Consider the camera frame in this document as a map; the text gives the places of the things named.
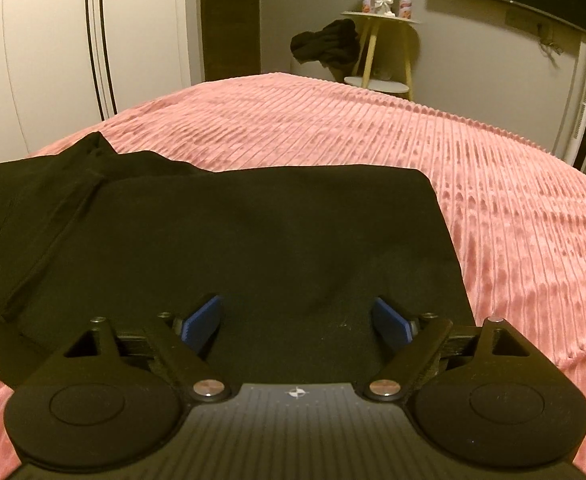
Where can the black pants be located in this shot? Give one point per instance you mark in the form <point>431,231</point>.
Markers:
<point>273,240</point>

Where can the dark clothing pile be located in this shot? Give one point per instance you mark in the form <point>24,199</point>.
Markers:
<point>325,42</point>

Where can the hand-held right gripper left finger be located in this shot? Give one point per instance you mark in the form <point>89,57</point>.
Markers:
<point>204,320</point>

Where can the pink ribbed blanket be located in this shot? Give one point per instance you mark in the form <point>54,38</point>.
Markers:
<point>498,210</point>

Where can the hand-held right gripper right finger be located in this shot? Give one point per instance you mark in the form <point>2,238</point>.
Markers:
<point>390,321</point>

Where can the dark wooden door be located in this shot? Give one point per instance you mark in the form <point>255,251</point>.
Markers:
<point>230,15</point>

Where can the pink printed can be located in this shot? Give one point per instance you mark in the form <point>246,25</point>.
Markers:
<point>368,2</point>
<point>406,8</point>

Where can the white wardrobe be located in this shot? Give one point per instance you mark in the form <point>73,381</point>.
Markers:
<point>38,50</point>

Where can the wooden side table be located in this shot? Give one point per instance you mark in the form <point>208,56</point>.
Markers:
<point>375,85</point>

